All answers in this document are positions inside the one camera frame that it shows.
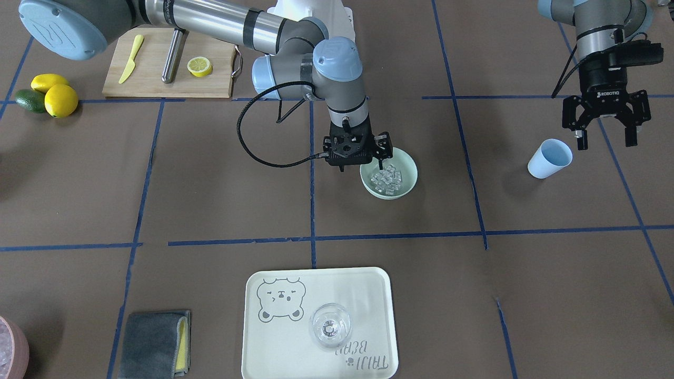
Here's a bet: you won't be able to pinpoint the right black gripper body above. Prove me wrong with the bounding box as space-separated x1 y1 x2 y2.
322 117 393 166

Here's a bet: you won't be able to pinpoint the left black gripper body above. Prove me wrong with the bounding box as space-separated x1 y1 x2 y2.
562 41 664 132

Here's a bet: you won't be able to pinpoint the clear ice cubes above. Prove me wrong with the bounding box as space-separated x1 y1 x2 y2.
369 165 402 196

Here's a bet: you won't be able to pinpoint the light green bowl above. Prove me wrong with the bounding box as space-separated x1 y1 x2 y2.
360 148 418 201

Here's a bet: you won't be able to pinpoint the light blue plastic cup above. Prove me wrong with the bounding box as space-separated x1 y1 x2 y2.
527 139 573 179

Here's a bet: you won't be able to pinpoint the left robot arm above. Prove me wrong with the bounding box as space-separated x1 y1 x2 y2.
538 1 663 151

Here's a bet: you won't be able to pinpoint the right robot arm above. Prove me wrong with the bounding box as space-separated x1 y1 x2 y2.
18 1 394 169

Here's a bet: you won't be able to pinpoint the pink bowl of ice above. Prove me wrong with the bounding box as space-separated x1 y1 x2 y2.
1 317 29 378

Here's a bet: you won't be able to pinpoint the cream bear tray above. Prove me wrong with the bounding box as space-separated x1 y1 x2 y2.
241 267 399 378

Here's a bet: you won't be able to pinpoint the clear wine glass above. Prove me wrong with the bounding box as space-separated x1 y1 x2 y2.
310 303 352 350

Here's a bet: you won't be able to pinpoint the lemon half slice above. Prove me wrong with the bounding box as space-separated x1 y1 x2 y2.
187 57 213 77

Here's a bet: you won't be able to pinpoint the steel muddler black tip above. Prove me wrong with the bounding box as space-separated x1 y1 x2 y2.
161 28 189 84

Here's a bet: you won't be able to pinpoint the wooden cutting board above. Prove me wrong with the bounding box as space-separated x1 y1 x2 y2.
103 28 241 98

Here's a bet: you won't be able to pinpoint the yellow plastic knife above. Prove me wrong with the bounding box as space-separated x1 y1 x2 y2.
118 34 144 84

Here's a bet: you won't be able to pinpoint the grey yellow folded cloth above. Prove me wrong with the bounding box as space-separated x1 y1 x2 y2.
117 310 192 378

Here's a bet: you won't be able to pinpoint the yellow lemon lower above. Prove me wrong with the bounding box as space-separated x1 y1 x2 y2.
44 84 79 118

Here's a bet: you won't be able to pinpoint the yellow lemon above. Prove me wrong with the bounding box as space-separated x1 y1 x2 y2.
31 73 70 94
44 84 79 118

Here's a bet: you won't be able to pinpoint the yellow lemon upper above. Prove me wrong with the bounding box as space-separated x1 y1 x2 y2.
31 73 70 94

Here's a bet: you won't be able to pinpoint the green lime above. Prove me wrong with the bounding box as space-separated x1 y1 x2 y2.
14 89 47 114

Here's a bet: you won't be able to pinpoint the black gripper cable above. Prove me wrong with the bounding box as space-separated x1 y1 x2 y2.
236 82 330 168

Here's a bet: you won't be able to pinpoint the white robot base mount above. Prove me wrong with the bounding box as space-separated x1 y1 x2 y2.
267 1 356 42

